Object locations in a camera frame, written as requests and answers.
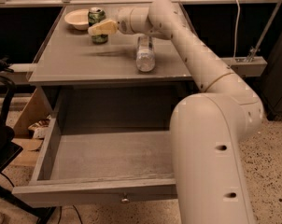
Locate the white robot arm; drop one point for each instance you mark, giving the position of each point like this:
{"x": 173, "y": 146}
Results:
{"x": 205, "y": 127}

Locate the round metal drawer knob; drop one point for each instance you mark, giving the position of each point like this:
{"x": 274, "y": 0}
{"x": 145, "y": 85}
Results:
{"x": 125, "y": 200}

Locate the grey cabinet with top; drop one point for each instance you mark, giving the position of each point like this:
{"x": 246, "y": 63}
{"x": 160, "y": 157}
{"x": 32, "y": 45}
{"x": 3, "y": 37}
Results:
{"x": 104, "y": 79}

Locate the open grey top drawer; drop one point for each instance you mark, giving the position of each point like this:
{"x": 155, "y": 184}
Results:
{"x": 101, "y": 159}

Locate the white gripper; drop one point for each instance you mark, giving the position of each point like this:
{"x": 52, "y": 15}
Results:
{"x": 123, "y": 20}

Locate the black chair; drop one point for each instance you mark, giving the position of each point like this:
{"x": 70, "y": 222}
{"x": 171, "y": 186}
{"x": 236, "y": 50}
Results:
{"x": 9, "y": 151}

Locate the clear plastic water bottle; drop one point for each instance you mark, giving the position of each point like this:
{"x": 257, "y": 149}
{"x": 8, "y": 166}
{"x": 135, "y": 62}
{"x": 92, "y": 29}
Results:
{"x": 145, "y": 56}

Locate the cardboard box pieces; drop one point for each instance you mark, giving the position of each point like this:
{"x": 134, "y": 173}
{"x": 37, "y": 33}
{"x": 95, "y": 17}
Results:
{"x": 30, "y": 128}

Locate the white paper bowl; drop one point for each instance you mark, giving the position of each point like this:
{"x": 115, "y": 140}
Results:
{"x": 78, "y": 19}

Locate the green soda can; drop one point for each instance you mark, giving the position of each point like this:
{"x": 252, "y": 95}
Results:
{"x": 95, "y": 15}

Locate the metal diagonal rod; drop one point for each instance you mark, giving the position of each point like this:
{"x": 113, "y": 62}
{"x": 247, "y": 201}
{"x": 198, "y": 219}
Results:
{"x": 253, "y": 50}

